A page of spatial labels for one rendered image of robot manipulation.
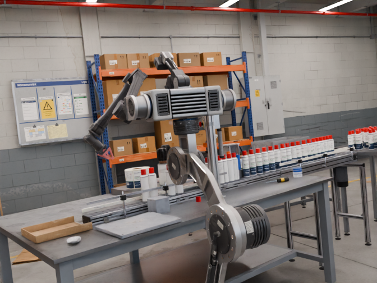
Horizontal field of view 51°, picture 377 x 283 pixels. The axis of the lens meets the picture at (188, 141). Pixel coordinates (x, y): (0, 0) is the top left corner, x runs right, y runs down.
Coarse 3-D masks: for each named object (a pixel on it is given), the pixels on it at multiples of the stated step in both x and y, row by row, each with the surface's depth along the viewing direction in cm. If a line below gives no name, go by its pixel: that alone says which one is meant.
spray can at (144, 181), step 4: (144, 172) 249; (140, 176) 250; (144, 176) 249; (140, 180) 250; (144, 180) 249; (148, 180) 251; (144, 184) 249; (148, 184) 250; (144, 188) 249; (148, 188) 250; (144, 192) 249; (148, 192) 250; (144, 196) 249; (148, 196) 250; (144, 200) 249
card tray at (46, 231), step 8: (72, 216) 235; (40, 224) 224; (48, 224) 227; (56, 224) 229; (64, 224) 232; (72, 224) 230; (80, 224) 228; (88, 224) 214; (24, 232) 213; (32, 232) 220; (40, 232) 218; (48, 232) 201; (56, 232) 204; (64, 232) 206; (72, 232) 209; (32, 240) 203; (40, 240) 199; (48, 240) 201
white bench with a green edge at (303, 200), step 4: (336, 184) 493; (304, 196) 548; (308, 196) 541; (312, 196) 533; (300, 200) 509; (304, 200) 512; (308, 200) 514; (312, 200) 518; (340, 200) 496; (292, 204) 503; (296, 204) 506; (304, 204) 551; (340, 204) 496; (268, 208) 486; (272, 208) 489; (276, 208) 492; (280, 208) 494; (340, 208) 496; (204, 228) 437
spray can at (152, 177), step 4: (152, 168) 253; (152, 172) 253; (148, 176) 254; (152, 176) 252; (152, 180) 252; (156, 180) 254; (152, 184) 253; (156, 184) 254; (152, 192) 253; (156, 192) 254; (152, 196) 253; (156, 196) 253
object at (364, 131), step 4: (364, 128) 438; (368, 128) 422; (372, 128) 423; (376, 128) 409; (364, 132) 415; (368, 132) 420; (376, 132) 409; (364, 136) 415; (364, 140) 415; (364, 144) 416; (368, 144) 414; (364, 148) 417; (368, 148) 414
